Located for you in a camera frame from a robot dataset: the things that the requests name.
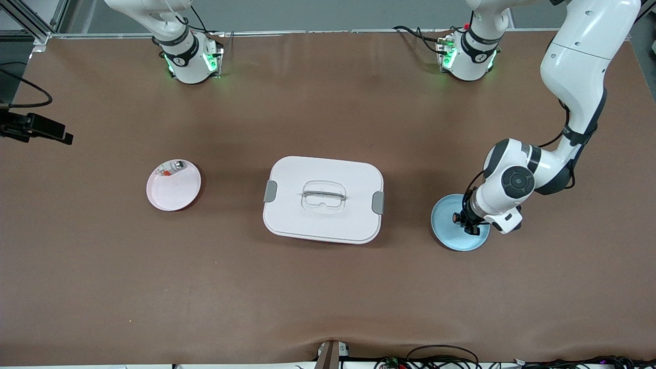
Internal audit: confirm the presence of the tangled wire bundle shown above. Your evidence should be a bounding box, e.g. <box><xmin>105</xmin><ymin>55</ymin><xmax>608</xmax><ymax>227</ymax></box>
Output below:
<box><xmin>374</xmin><ymin>344</ymin><xmax>656</xmax><ymax>369</ymax></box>

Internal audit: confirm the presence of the white lidded storage box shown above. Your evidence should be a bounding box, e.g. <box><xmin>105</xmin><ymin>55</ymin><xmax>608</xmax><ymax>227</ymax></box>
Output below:
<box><xmin>262</xmin><ymin>156</ymin><xmax>385</xmax><ymax>244</ymax></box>

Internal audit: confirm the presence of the brown mount bracket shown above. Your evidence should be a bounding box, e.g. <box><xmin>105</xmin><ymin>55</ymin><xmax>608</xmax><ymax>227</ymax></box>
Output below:
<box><xmin>315</xmin><ymin>340</ymin><xmax>350</xmax><ymax>369</ymax></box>

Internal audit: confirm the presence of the silver table edge rail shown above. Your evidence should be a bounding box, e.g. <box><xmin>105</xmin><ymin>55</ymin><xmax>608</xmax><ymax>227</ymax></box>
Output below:
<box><xmin>49</xmin><ymin>28</ymin><xmax>562</xmax><ymax>39</ymax></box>

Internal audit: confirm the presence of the light blue round plate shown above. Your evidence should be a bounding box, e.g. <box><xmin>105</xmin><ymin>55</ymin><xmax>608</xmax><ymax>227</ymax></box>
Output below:
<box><xmin>430</xmin><ymin>194</ymin><xmax>491</xmax><ymax>252</ymax></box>

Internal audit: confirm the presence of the black right base cable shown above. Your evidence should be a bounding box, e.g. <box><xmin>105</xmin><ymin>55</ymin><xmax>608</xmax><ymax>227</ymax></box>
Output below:
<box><xmin>189</xmin><ymin>5</ymin><xmax>226</xmax><ymax>37</ymax></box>

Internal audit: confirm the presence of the brown table cover sheet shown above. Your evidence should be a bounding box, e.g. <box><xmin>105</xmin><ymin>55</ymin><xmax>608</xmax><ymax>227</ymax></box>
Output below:
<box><xmin>0</xmin><ymin>30</ymin><xmax>656</xmax><ymax>367</ymax></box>

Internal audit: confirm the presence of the black base cable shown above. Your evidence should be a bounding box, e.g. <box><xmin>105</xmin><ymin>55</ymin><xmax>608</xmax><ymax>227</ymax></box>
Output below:
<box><xmin>392</xmin><ymin>25</ymin><xmax>454</xmax><ymax>56</ymax></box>
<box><xmin>189</xmin><ymin>5</ymin><xmax>226</xmax><ymax>37</ymax></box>

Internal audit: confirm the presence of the pink round plate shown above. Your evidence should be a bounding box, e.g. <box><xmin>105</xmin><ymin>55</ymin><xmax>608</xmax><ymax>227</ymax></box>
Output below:
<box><xmin>147</xmin><ymin>159</ymin><xmax>201</xmax><ymax>212</ymax></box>

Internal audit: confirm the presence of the white red electrical switch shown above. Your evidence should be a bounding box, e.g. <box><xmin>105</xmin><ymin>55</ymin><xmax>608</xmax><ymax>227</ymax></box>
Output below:
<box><xmin>156</xmin><ymin>160</ymin><xmax>186</xmax><ymax>177</ymax></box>

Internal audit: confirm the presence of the black left base cable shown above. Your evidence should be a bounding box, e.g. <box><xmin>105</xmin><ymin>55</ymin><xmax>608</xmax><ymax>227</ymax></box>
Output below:
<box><xmin>392</xmin><ymin>25</ymin><xmax>454</xmax><ymax>56</ymax></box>

